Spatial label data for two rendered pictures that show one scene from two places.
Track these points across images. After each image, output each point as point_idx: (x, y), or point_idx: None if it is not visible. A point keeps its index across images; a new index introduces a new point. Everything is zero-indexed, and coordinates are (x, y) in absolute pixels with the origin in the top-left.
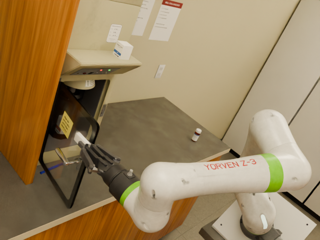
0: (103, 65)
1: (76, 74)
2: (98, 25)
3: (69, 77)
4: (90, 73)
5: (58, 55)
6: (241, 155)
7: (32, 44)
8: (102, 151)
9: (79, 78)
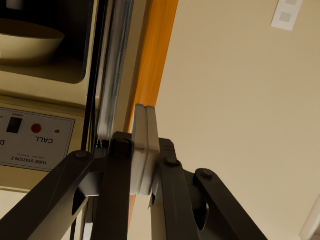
0: (1, 187)
1: (55, 120)
2: (15, 196)
3: (61, 90)
4: (17, 126)
5: (131, 207)
6: None
7: None
8: (65, 221)
9: (29, 81)
